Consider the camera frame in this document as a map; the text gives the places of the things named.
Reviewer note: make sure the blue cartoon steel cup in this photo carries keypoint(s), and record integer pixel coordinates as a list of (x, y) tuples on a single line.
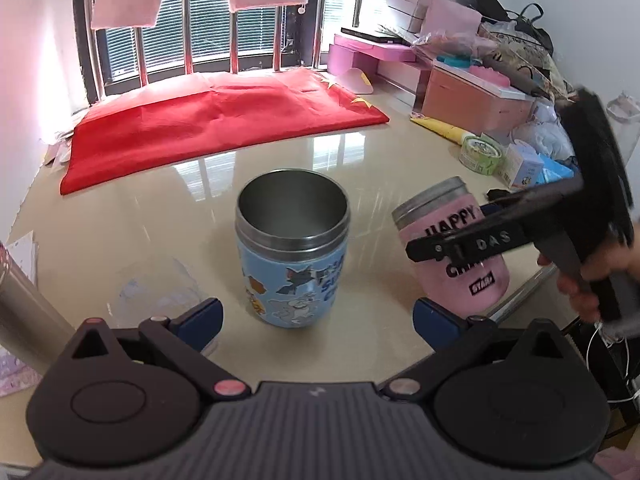
[(292, 280)]

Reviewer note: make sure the yellow tube package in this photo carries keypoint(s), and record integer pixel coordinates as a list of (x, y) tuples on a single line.
[(445, 129)]

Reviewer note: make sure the stack of white boxes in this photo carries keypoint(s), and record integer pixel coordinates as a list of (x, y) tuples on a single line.
[(410, 2)]

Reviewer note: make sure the pink storage box white lid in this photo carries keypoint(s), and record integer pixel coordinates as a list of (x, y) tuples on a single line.
[(470, 102)]

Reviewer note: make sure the person's right hand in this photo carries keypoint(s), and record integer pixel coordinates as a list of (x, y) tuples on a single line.
[(575, 290)]

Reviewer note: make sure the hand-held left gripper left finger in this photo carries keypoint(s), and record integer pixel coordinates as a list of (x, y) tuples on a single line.
[(202, 321)]

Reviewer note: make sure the silver metal bottle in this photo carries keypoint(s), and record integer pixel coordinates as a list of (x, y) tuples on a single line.
[(27, 305)]

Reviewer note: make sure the pink paper folder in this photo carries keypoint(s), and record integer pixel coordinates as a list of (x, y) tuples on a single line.
[(452, 16)]

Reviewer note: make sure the metal window railing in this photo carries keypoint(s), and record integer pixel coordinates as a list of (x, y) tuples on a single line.
[(187, 35)]

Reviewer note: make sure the purple printed paper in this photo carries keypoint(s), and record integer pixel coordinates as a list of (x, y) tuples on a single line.
[(15, 372)]

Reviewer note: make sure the white paper sheet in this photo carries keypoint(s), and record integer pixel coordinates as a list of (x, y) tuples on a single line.
[(20, 257)]

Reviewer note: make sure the white plastic bag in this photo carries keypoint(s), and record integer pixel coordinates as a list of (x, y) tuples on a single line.
[(542, 132)]

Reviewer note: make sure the small white carton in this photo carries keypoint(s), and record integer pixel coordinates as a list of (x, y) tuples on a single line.
[(521, 165)]

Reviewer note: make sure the blue tissue packet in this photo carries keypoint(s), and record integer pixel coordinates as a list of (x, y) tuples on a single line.
[(556, 170)]

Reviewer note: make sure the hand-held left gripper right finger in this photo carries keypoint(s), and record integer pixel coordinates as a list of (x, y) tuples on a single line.
[(435, 322)]

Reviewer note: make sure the pink desktop drawer box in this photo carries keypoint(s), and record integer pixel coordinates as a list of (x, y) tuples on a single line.
[(372, 57)]

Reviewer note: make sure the black laptop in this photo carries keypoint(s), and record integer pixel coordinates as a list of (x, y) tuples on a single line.
[(372, 34)]

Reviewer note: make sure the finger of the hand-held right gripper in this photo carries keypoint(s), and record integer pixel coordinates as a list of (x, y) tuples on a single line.
[(465, 246), (497, 195)]

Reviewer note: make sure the pink steel cup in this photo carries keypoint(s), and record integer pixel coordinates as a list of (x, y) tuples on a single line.
[(462, 270)]

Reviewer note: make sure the black handbag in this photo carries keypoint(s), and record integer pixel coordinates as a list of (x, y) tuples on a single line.
[(532, 25)]

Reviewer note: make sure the red flag cloth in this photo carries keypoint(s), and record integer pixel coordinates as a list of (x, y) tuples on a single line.
[(210, 120)]

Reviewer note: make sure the white printed tote bag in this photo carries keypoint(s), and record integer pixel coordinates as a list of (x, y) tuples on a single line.
[(520, 60)]

